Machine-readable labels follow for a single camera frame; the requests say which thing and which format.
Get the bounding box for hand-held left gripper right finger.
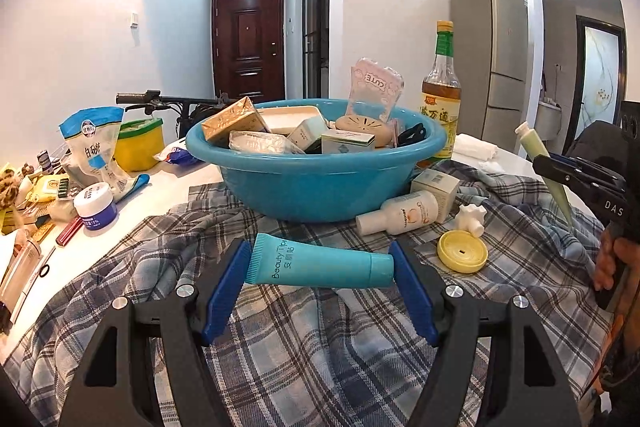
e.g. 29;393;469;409
389;239;583;427

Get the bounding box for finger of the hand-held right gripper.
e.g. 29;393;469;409
531;155;601;202
549;151;623;182

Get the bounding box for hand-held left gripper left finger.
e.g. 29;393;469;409
57;238;253;427

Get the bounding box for pale green tube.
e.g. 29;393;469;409
515;122;576;228

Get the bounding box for white lotion bottle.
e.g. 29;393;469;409
356;190;440;236

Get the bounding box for white plastic valve knob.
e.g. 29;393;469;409
454;203;487;238

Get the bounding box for teal cosmetic tube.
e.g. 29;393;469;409
244;233;395;289

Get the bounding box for blue plastic basin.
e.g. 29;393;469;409
185;98;448;223

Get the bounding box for gold blue carton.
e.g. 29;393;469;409
201;96;272;146

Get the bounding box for beige plastic case tray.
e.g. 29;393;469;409
256;105;328;134

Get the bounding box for person's right hand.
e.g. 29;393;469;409
592;224;640;293

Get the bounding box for white sink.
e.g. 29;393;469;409
536;99;563;142

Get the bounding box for yellow round lid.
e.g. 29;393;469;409
436;230;488;273

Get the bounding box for folded white tissues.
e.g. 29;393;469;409
452;133;498;160

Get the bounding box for decorated glass door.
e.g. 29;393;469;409
572;16;628;142

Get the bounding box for blue plaid cloth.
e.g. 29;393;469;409
2;159;616;427

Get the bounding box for white cardboard box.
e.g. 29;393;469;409
411;168;461;223

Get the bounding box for glass bottle yellow label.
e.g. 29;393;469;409
420;20;462;160

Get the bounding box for grey refrigerator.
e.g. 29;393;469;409
449;0;530;152

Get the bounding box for blue white plastic packet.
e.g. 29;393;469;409
152;142;203;166

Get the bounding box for black hair clip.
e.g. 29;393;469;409
396;125;427;144

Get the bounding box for white wet wipes pack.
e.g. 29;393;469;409
229;130;307;155

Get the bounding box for white jar blue label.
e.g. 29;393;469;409
73;182;118;234

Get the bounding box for white green flat box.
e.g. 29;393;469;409
321;130;377;154

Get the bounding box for yellow tub green lid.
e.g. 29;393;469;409
114;117;165;172

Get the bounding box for red cosmetic tube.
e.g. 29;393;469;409
55;217;83;249

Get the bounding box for beige vented case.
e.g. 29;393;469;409
334;115;394;146

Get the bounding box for white square box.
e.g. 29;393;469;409
286;116;330;154

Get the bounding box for blue white sugar bag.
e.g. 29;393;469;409
59;107;151;202

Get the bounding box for leopard print cloth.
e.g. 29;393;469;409
0;167;21;208

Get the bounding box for brown entrance door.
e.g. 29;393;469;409
211;0;285;100

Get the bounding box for black framed glass door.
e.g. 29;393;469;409
296;0;331;100

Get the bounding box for black bicycle handlebar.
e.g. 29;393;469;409
116;90;241;138

